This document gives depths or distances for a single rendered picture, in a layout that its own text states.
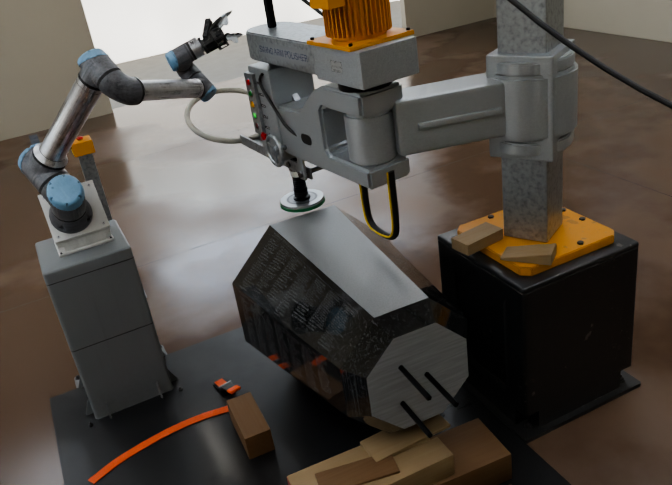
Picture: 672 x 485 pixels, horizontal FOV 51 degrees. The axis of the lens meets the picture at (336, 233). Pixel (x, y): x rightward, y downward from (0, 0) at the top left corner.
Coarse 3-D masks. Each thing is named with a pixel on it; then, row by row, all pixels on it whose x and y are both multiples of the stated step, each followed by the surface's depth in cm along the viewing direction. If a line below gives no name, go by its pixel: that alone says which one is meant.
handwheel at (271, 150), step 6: (270, 138) 309; (276, 138) 305; (270, 144) 311; (270, 150) 310; (276, 150) 308; (282, 150) 304; (270, 156) 315; (276, 156) 311; (282, 156) 305; (276, 162) 312; (282, 162) 307
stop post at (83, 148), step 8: (88, 136) 415; (80, 144) 407; (88, 144) 409; (72, 152) 416; (80, 152) 408; (88, 152) 410; (80, 160) 412; (88, 160) 414; (88, 168) 416; (96, 168) 418; (88, 176) 417; (96, 176) 419; (96, 184) 421; (104, 200) 426; (104, 208) 428
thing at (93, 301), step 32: (64, 256) 325; (96, 256) 320; (128, 256) 326; (64, 288) 318; (96, 288) 325; (128, 288) 332; (64, 320) 323; (96, 320) 330; (128, 320) 337; (96, 352) 336; (128, 352) 343; (160, 352) 351; (96, 384) 341; (128, 384) 349; (160, 384) 357; (96, 416) 348
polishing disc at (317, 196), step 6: (312, 192) 345; (318, 192) 344; (282, 198) 343; (288, 198) 342; (312, 198) 338; (318, 198) 337; (282, 204) 337; (288, 204) 336; (294, 204) 335; (300, 204) 334; (306, 204) 333; (312, 204) 332
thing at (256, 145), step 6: (246, 138) 356; (258, 138) 367; (246, 144) 359; (252, 144) 353; (258, 144) 346; (258, 150) 349; (288, 162) 324; (294, 162) 320; (294, 168) 322; (306, 168) 312; (312, 168) 314; (318, 168) 315; (300, 174) 311
